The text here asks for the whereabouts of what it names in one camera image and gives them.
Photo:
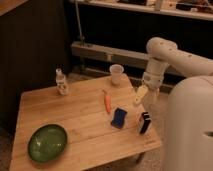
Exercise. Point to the black white box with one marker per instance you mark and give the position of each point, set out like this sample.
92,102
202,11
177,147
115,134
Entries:
144,122

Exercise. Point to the small clear bottle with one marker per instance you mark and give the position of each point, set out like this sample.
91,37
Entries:
61,82

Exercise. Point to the green bowl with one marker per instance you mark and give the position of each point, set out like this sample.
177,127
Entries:
47,143

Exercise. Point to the metal vertical pole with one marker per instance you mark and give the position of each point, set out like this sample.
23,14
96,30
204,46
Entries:
82,39

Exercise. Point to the grey metal shelf beam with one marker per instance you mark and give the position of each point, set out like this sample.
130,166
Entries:
109,54

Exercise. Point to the white ceramic cup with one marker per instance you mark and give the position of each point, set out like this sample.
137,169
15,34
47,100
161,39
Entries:
116,70

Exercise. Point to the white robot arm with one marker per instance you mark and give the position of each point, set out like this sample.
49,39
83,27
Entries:
188,143

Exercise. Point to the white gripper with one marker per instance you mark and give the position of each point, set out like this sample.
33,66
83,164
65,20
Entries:
152,78

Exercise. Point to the blue sponge holder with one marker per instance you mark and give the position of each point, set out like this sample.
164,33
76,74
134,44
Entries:
119,118

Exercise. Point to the upper cluttered shelf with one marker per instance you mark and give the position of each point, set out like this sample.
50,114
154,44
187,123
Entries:
150,8

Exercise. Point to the wooden table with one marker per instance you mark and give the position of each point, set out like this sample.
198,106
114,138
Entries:
92,140

